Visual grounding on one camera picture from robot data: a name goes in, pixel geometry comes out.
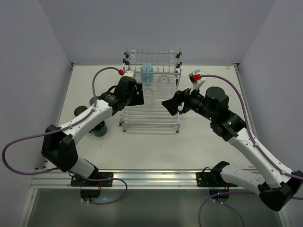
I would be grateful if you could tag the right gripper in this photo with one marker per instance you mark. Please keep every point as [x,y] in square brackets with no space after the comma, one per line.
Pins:
[181,102]

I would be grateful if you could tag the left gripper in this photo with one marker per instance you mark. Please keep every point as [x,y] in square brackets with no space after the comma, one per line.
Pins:
[136,93]

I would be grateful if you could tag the clear glass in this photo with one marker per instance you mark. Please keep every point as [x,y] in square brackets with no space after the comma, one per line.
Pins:
[163,82]
[149,97]

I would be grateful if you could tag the light green plastic cup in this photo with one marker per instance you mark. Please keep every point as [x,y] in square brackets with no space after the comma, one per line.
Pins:
[93,101]

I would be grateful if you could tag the dark green ceramic mug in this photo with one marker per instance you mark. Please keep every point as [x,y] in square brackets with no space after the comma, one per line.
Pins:
[99,130]

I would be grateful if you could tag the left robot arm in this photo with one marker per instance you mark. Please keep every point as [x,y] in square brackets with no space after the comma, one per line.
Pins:
[59,145]

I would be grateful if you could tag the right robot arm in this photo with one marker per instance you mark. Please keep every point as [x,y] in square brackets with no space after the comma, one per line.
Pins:
[275,183]

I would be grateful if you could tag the metal dish rack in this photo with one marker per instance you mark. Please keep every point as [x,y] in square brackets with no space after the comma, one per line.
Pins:
[156,117]

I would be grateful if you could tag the blue plastic mug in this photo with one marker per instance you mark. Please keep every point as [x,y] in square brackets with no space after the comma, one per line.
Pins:
[147,74]

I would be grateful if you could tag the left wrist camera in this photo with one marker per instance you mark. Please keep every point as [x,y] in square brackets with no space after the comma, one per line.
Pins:
[129,73]

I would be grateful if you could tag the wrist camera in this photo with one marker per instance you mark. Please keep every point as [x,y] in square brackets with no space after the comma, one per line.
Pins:
[129,73]
[196,80]

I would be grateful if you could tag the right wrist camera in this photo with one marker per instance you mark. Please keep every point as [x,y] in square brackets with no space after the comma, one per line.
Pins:
[196,80]

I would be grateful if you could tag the aluminium mounting rail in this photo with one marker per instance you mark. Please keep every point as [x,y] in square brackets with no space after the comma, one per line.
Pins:
[150,179]

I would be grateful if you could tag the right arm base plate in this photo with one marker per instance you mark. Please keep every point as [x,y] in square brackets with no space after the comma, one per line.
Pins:
[210,179]

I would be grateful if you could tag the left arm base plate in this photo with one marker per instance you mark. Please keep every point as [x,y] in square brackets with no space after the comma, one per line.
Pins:
[90,190]

